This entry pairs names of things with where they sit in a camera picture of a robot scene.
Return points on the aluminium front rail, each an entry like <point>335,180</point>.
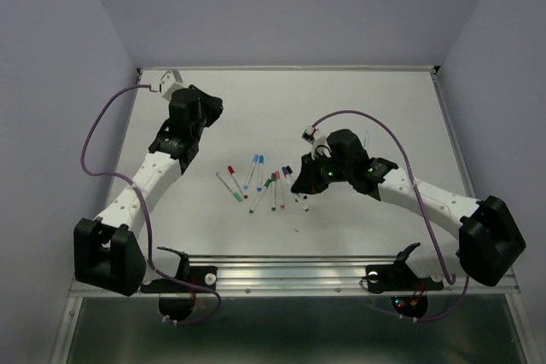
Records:
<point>283,277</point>

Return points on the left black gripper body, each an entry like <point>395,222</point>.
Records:
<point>209,113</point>

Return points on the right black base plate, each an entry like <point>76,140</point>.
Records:
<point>412,300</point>

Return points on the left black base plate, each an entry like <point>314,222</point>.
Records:
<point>188,296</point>

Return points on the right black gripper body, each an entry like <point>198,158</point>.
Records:
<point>341,170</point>

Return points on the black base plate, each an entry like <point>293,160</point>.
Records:
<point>188,296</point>
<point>412,300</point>

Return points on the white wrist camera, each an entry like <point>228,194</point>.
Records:
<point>170,81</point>
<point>318,141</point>

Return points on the light blue capped pen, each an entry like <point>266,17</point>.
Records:
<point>250,172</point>

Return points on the green tipped white pen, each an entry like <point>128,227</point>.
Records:
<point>235,194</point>

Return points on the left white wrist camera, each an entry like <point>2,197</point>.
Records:
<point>170,81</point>

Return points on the pink capped pen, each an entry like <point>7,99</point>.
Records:
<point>280,201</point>

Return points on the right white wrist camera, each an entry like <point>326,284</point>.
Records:
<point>318,141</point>

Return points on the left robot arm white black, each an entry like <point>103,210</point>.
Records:
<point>106,249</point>

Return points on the dark red capped pen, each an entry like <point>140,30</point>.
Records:
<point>366,140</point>

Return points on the purple capped pen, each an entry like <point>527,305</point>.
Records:
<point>288,183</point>

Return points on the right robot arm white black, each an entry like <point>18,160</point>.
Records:
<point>486,241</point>

